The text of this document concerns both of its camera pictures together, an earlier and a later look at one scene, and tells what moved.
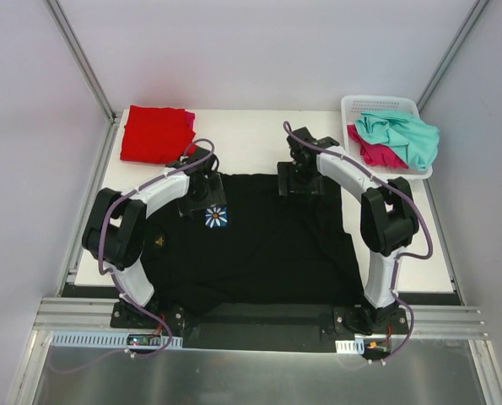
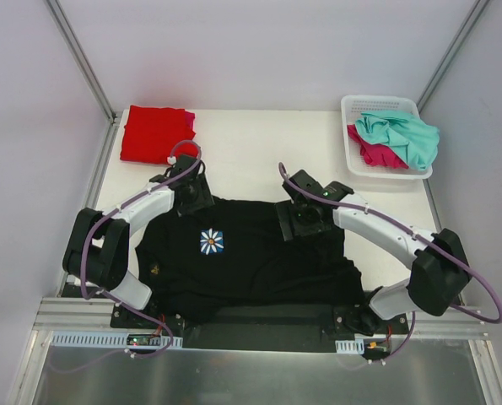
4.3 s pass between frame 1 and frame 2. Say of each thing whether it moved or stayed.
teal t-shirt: stayed
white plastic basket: stayed
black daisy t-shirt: moved
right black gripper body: moved
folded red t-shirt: stayed
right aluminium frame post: stayed
